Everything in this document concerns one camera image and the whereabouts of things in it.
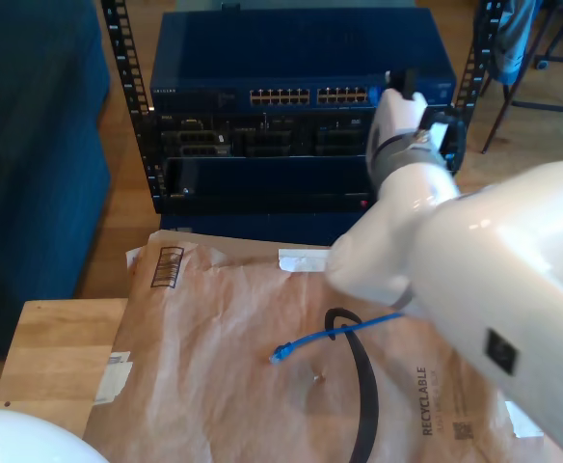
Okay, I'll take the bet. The black rack shelf tray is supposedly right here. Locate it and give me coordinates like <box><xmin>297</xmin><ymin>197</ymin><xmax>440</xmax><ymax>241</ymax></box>
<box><xmin>158</xmin><ymin>152</ymin><xmax>449</xmax><ymax>216</ymax></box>

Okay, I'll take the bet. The office chair base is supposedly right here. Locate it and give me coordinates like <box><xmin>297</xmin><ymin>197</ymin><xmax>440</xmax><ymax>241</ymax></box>
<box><xmin>531</xmin><ymin>0</ymin><xmax>563</xmax><ymax>71</ymax></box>

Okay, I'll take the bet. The blue rack base plate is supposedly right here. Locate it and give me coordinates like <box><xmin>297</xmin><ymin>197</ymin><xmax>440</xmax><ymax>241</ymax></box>
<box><xmin>159</xmin><ymin>210</ymin><xmax>454</xmax><ymax>247</ymax></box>

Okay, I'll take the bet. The black rack frame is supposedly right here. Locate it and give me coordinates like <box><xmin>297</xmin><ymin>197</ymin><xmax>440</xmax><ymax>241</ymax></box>
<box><xmin>98</xmin><ymin>0</ymin><xmax>504</xmax><ymax>216</ymax></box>

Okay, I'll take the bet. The grey blue jacket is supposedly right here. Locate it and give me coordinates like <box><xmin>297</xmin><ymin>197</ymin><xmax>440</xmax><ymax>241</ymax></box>
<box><xmin>473</xmin><ymin>0</ymin><xmax>543</xmax><ymax>86</ymax></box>

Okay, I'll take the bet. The black rack server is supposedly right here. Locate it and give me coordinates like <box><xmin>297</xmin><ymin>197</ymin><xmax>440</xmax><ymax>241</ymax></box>
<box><xmin>153</xmin><ymin>110</ymin><xmax>456</xmax><ymax>158</ymax></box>

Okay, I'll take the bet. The blue network cable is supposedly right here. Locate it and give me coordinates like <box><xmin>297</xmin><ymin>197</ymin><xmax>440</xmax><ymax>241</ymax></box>
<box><xmin>268</xmin><ymin>85</ymin><xmax>406</xmax><ymax>367</ymax></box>

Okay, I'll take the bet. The brown paper mailer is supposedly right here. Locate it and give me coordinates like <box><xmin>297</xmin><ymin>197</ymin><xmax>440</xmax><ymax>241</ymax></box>
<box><xmin>82</xmin><ymin>230</ymin><xmax>548</xmax><ymax>463</ymax></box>

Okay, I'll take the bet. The blue sofa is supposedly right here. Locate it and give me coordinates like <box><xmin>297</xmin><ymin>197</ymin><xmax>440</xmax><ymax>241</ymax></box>
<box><xmin>0</xmin><ymin>0</ymin><xmax>114</xmax><ymax>361</ymax></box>

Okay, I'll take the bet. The blue network switch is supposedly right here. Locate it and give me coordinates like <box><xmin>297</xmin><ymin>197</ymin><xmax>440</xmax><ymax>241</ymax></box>
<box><xmin>148</xmin><ymin>7</ymin><xmax>458</xmax><ymax>116</ymax></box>

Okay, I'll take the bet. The dark metal bar stool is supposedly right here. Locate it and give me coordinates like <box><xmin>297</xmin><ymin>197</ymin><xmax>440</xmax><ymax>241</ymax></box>
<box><xmin>478</xmin><ymin>0</ymin><xmax>563</xmax><ymax>168</ymax></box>

